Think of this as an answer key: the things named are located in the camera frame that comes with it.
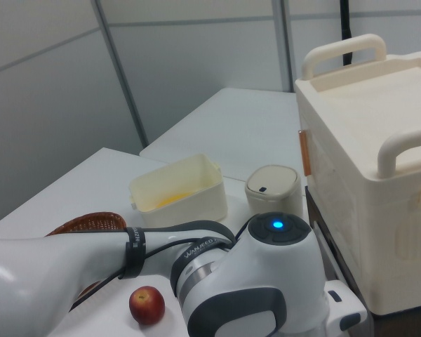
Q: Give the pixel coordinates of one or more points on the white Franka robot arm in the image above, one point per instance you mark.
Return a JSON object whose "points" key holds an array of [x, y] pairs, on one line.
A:
{"points": [[231, 281]]}

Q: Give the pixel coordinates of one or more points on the cream open plastic bin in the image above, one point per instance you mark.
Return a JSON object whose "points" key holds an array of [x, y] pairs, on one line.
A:
{"points": [[193, 196]]}

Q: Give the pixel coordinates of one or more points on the yellow flat object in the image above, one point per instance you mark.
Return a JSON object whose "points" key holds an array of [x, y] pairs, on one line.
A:
{"points": [[173, 200]]}

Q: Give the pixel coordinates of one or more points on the small cream lidded trash can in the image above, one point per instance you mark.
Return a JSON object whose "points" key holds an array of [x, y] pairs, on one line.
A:
{"points": [[273, 191]]}

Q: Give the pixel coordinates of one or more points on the dark cabinet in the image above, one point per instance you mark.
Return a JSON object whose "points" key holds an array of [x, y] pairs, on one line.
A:
{"points": [[315, 210]]}

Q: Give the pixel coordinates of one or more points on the brown wicker basket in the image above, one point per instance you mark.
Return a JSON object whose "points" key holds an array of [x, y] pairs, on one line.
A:
{"points": [[91, 222]]}

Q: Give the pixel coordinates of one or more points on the red apple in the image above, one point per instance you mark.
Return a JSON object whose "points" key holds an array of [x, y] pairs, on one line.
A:
{"points": [[146, 304]]}

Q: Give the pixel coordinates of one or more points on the black pole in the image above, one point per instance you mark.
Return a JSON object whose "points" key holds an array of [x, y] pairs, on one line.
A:
{"points": [[345, 31]]}

